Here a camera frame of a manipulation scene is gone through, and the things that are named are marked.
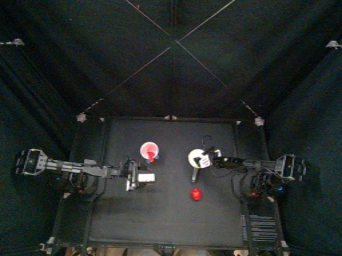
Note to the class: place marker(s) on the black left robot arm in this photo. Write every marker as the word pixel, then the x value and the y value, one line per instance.
pixel 66 165

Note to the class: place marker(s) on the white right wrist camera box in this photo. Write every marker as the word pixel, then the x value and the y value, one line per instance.
pixel 204 162

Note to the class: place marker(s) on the red toy fruit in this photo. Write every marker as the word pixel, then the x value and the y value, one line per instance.
pixel 195 194

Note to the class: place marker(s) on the pink plastic cup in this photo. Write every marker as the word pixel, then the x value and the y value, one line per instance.
pixel 146 148

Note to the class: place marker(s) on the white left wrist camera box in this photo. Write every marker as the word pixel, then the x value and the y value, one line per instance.
pixel 145 177

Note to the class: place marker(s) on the white oval plate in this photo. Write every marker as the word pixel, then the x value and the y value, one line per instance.
pixel 192 157

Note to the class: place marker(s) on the small red toy piece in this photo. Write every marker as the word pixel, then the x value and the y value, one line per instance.
pixel 150 156

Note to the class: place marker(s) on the white text label sticker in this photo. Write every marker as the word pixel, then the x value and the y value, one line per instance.
pixel 261 228

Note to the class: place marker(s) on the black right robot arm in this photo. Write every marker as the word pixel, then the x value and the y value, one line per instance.
pixel 261 164

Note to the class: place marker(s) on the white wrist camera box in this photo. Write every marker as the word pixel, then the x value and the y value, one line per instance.
pixel 204 162
pixel 145 177

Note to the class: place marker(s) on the grey utensil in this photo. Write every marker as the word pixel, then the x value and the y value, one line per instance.
pixel 195 175

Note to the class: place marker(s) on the silver frame bracket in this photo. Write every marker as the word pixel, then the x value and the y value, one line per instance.
pixel 332 44
pixel 80 117
pixel 169 117
pixel 259 121
pixel 16 42

